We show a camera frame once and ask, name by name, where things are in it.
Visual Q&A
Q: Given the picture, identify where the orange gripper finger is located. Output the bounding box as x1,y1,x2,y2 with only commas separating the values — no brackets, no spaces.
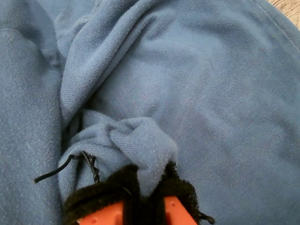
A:
150,161,204,225
62,164,141,225

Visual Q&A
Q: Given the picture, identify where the blue printed T-shirt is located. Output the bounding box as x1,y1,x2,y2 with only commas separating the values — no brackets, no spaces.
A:
0,0,300,225

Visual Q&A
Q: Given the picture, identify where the long black tie wire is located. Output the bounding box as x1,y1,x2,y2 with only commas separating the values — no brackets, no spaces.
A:
33,151,102,185

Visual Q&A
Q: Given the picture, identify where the short black tie wire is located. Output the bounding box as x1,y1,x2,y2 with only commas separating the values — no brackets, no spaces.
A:
199,212,216,225

